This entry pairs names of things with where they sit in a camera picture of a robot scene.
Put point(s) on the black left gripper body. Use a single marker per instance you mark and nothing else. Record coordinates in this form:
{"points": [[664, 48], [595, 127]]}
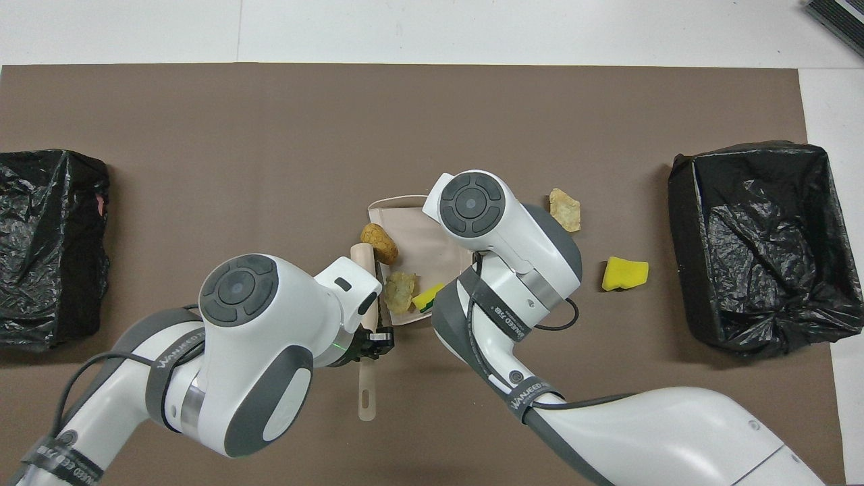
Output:
{"points": [[381, 344]]}

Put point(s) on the pale rounded foam chunk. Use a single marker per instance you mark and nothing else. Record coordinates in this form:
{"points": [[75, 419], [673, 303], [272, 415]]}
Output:
{"points": [[399, 293]]}

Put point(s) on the green and yellow sponge piece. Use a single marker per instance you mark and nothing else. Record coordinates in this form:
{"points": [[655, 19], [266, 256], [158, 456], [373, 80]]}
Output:
{"points": [[427, 295]]}

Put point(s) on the orange-brown foam lump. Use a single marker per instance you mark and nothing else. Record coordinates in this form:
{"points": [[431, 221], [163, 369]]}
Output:
{"points": [[379, 243]]}

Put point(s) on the beige plastic dustpan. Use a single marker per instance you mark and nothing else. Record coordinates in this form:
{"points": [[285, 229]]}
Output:
{"points": [[418, 236]]}

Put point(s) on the tan layered foam chunk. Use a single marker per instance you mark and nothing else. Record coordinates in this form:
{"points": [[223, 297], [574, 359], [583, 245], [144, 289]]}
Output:
{"points": [[565, 209]]}

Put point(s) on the plain yellow sponge piece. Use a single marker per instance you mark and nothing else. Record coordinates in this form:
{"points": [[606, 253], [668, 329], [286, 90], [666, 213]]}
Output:
{"points": [[624, 273]]}

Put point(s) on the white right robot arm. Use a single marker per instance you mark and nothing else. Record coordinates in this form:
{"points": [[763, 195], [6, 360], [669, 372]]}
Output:
{"points": [[513, 243]]}

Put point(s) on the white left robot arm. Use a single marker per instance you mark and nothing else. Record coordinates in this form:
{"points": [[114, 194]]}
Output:
{"points": [[236, 378]]}

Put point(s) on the black bin with pink mark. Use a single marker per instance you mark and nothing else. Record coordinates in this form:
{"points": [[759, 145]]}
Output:
{"points": [[47, 270]]}

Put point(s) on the black bag-lined trash bin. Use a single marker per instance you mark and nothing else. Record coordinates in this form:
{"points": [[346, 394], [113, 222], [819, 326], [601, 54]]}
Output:
{"points": [[763, 270]]}

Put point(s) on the brown paper table mat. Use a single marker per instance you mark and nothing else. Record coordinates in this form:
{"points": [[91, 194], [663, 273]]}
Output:
{"points": [[202, 135]]}

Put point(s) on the dark ribbed panel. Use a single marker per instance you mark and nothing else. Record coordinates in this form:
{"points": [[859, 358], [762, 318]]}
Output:
{"points": [[837, 20]]}

